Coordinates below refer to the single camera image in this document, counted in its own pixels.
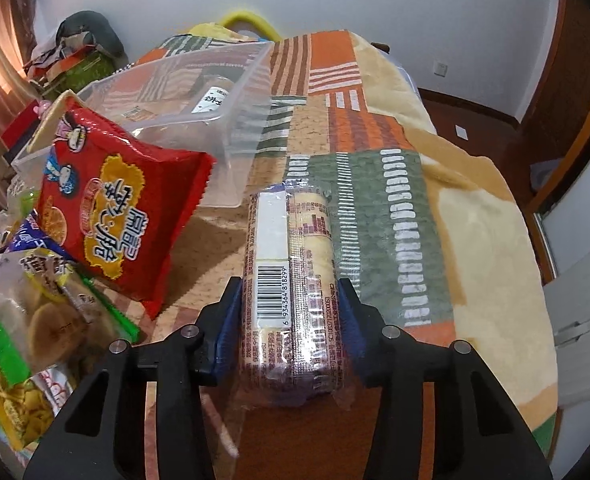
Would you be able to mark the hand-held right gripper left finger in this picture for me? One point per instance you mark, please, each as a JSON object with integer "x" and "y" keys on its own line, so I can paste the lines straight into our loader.
{"x": 226, "y": 330}

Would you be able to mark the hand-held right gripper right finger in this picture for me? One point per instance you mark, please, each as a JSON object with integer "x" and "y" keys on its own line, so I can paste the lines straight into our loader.
{"x": 351, "y": 330}

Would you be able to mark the clear-wrapped biscuit roll pack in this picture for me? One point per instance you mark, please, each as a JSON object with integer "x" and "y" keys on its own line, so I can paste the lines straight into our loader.
{"x": 287, "y": 290}

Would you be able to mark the clear plastic storage bin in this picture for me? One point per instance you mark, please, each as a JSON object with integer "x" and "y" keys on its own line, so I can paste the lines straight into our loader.
{"x": 185, "y": 105}

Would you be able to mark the patchwork printed blanket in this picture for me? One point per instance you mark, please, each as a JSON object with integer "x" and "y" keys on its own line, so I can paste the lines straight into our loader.
{"x": 375, "y": 200}

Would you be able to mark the red snack bag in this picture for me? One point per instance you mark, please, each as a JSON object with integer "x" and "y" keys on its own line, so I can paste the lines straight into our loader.
{"x": 117, "y": 195}

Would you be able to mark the clear bag of round crackers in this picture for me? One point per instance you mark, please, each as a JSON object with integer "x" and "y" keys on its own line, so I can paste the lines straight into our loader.
{"x": 45, "y": 320}

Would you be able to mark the blue and white snack bag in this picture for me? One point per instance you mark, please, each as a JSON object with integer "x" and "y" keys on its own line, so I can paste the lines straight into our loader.
{"x": 35, "y": 240}

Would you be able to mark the green-edged yellow snack bag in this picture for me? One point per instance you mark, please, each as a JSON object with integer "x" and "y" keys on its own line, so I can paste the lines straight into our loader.
{"x": 10, "y": 390}

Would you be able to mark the snack packet with white label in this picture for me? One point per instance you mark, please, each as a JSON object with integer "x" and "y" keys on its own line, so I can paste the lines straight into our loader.
{"x": 215, "y": 95}

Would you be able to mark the pile of clutter with boxes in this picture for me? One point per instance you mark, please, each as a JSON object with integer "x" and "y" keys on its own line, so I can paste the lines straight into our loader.
{"x": 70, "y": 55}

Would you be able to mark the wooden door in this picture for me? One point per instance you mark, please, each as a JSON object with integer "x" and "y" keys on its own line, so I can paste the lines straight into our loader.
{"x": 570, "y": 90}

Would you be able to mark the pink curtain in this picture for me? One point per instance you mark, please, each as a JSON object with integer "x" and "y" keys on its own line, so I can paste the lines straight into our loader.
{"x": 0, "y": 75}

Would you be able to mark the white wall switch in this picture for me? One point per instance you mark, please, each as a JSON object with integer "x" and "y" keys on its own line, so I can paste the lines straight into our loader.
{"x": 441, "y": 68}

